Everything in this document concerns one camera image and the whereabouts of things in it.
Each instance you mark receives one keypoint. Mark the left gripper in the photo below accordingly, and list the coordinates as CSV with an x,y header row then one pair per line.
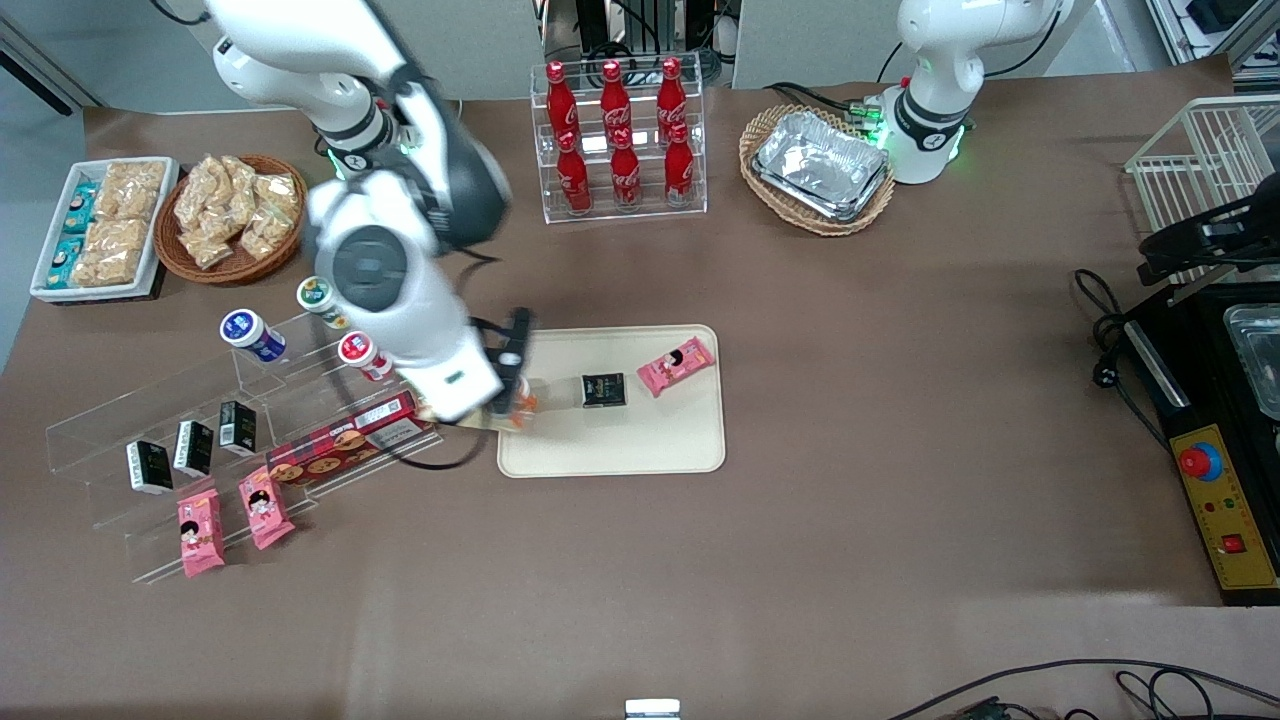
x,y
1178,241

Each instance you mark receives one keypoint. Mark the pink cartoon snack packet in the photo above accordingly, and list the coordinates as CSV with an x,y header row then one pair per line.
x,y
200,532
672,368
265,507

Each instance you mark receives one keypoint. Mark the dark brown wicker basket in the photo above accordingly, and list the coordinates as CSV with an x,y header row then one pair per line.
x,y
235,272

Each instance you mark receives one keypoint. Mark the aluminium frame shelf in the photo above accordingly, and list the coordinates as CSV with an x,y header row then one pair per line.
x,y
1255,35

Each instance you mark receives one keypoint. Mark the beige plastic tray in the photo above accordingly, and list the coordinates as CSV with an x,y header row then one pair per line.
x,y
620,440

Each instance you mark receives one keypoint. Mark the green gum jar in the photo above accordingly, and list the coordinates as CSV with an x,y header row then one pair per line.
x,y
315,293

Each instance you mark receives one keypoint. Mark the black sealing machine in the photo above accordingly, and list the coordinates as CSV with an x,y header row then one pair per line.
x,y
1200,350

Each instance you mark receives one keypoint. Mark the small electronic board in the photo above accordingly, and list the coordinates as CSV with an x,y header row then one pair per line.
x,y
975,712

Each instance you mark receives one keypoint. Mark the clear plastic container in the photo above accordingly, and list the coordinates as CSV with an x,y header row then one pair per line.
x,y
1260,350

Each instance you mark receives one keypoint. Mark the clear acrylic stepped stand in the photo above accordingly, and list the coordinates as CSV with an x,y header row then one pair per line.
x,y
100,440

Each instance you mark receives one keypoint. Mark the black equipment stand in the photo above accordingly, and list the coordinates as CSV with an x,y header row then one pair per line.
x,y
650,20

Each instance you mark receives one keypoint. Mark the small white device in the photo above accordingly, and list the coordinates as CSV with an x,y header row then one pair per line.
x,y
652,711

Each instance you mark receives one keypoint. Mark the aluminium foil tray stack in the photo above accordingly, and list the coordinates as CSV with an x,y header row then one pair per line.
x,y
820,160

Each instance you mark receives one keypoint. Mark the red tartan shortbread box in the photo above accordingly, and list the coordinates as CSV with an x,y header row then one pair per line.
x,y
340,445

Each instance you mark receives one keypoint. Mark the white rectangular snack tray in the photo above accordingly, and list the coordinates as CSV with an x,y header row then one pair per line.
x,y
159,250

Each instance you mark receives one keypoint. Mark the clear acrylic bottle rack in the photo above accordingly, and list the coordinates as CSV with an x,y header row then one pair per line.
x,y
650,195

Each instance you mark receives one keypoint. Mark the yellow control panel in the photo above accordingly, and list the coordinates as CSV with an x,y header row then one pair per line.
x,y
1235,500

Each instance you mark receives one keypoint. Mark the red cola bottle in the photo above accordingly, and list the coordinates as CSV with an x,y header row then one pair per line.
x,y
679,168
614,98
671,92
625,172
573,175
560,100

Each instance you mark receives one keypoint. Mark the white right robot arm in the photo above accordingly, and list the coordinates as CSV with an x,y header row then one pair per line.
x,y
400,300

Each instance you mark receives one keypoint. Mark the black snack packet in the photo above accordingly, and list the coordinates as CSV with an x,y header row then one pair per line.
x,y
604,390
194,447
238,427
150,466

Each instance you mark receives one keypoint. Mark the blue gum jar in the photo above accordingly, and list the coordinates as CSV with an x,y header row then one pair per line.
x,y
245,328

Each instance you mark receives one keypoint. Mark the light wicker basket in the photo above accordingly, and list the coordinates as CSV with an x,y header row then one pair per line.
x,y
757,130

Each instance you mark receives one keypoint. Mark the red emergency stop button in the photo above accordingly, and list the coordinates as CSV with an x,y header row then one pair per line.
x,y
1196,462

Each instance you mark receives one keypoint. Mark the clear bag of crackers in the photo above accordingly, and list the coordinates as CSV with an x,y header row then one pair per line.
x,y
112,250
130,185
205,250
268,215
210,190

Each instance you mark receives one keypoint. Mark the red rocker switch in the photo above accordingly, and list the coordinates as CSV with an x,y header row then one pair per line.
x,y
1233,544

